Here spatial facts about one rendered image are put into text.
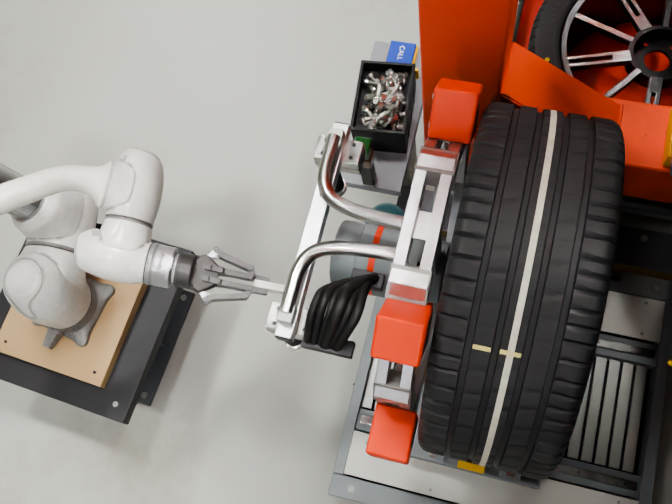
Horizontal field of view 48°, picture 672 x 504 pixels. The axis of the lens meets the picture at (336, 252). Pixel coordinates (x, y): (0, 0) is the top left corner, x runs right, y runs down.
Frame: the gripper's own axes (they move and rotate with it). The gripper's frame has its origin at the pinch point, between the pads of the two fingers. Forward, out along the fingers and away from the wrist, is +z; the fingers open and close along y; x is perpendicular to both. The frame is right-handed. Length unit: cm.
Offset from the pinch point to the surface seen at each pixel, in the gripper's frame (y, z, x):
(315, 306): -10.8, 8.0, -36.9
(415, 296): -9, 22, -48
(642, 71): 74, 82, 0
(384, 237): 6.9, 19.1, -27.3
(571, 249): -1, 41, -61
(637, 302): 25, 103, 37
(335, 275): -0.6, 11.8, -21.7
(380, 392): -22.3, 21.5, -33.6
